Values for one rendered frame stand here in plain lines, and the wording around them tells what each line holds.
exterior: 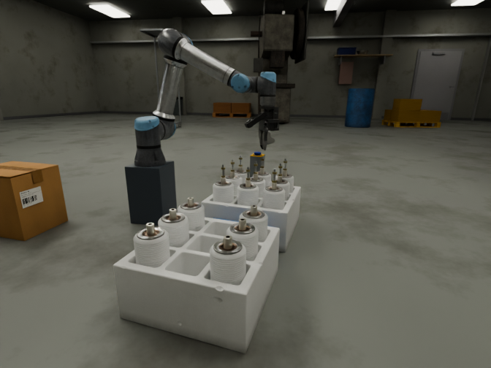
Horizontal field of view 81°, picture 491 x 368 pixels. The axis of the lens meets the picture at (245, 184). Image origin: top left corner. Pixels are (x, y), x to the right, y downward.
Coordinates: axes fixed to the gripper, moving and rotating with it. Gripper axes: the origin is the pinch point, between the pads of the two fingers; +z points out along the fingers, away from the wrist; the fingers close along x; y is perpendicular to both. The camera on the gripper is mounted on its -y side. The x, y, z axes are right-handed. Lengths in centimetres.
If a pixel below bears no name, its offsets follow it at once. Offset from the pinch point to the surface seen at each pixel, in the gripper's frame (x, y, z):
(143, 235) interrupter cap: -58, -55, 14
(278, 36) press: 579, 232, -165
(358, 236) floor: -31, 39, 39
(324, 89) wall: 798, 497, -55
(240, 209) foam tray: -25.2, -18.0, 22.0
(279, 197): -30.6, -2.4, 16.2
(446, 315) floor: -83, 32, 39
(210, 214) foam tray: -17.5, -29.4, 26.3
